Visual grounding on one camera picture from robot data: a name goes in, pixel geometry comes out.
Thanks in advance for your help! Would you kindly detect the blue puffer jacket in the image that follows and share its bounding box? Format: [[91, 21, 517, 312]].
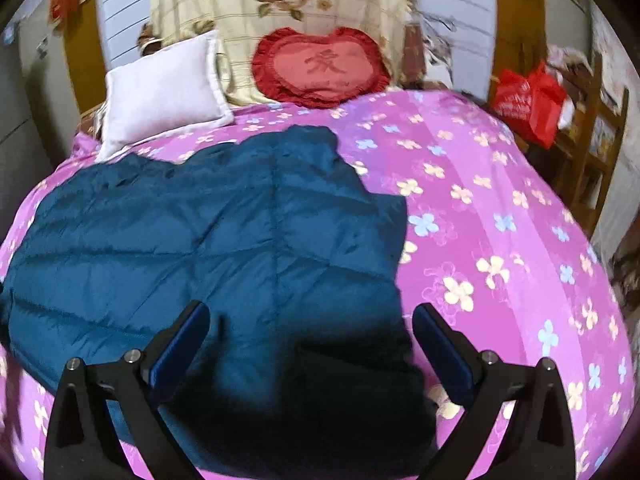
[[0, 125, 441, 466]]

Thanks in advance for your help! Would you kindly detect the red plastic bag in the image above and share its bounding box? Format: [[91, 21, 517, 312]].
[[492, 60, 568, 150]]

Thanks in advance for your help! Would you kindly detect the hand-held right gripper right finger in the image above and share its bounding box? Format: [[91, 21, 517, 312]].
[[412, 304, 576, 480]]

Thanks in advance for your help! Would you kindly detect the grey wardrobe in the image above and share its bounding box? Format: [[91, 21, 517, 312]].
[[0, 20, 81, 201]]

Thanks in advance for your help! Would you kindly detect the wooden shelf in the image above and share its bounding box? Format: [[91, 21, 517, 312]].
[[550, 50, 631, 221]]

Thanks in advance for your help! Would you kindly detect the white pillow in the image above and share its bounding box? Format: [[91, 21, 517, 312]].
[[95, 30, 236, 163]]

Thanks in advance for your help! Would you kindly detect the red heart cushion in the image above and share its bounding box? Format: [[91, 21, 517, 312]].
[[251, 26, 392, 109]]

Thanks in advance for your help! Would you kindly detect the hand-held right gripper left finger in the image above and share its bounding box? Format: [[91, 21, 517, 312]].
[[44, 301, 211, 480]]

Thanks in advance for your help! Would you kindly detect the wooden headboard with white panel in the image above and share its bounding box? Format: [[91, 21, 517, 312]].
[[67, 0, 548, 111]]

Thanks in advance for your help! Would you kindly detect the pink floral bedsheet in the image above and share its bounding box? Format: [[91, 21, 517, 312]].
[[0, 87, 636, 480]]

